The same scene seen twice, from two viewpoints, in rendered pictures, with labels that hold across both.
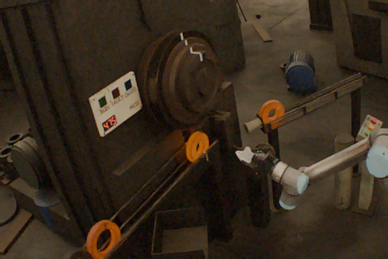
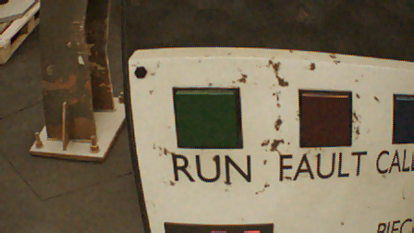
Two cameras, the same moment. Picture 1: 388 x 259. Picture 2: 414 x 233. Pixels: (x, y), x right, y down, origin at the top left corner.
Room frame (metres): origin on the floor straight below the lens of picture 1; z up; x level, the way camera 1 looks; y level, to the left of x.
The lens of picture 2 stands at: (1.34, -0.12, 1.43)
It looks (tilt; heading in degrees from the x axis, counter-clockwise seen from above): 23 degrees down; 60
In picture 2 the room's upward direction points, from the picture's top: 4 degrees counter-clockwise
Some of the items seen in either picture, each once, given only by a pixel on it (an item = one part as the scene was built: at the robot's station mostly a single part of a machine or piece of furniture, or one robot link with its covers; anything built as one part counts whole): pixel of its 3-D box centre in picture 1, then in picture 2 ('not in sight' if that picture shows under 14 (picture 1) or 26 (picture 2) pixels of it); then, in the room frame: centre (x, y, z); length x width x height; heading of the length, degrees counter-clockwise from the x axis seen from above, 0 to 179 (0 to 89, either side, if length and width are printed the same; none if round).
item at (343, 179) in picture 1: (344, 173); not in sight; (1.95, -0.86, 0.26); 0.12 x 0.12 x 0.52
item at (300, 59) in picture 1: (301, 68); not in sight; (3.81, -1.19, 0.17); 0.57 x 0.31 x 0.34; 159
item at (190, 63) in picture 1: (201, 81); not in sight; (1.79, -0.08, 1.11); 0.28 x 0.06 x 0.28; 139
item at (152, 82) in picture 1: (185, 79); not in sight; (1.85, -0.01, 1.11); 0.47 x 0.06 x 0.47; 139
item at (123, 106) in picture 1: (117, 103); (325, 177); (1.67, 0.30, 1.15); 0.26 x 0.02 x 0.18; 139
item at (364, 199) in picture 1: (368, 167); not in sight; (1.88, -1.01, 0.31); 0.24 x 0.16 x 0.62; 139
